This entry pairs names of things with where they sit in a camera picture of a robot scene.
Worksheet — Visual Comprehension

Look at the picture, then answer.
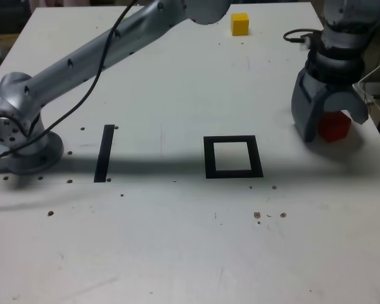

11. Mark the black tape square outline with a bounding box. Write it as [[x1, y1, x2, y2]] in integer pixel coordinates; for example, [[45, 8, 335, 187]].
[[203, 135, 264, 180]]

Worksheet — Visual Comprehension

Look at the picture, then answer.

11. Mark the yellow cube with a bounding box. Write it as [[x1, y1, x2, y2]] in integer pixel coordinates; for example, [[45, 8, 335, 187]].
[[231, 13, 250, 37]]

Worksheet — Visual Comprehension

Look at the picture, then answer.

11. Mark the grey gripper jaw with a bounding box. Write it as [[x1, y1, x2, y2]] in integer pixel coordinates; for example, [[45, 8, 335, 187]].
[[324, 83, 369, 125], [290, 67, 333, 143]]

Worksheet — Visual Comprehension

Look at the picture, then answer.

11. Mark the red cube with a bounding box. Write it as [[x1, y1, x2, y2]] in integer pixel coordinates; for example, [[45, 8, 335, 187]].
[[317, 110, 352, 144]]

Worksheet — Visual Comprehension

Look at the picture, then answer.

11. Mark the black tape strip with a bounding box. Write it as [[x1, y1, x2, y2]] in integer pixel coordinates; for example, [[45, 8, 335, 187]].
[[93, 124, 116, 184]]

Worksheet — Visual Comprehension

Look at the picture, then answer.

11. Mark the white gripper camera box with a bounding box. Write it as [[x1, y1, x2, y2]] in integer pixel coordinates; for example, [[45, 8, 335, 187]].
[[299, 34, 314, 51]]

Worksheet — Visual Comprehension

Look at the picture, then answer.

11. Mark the white background cable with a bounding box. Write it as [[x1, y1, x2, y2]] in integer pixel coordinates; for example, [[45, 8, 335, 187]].
[[357, 52, 380, 120]]

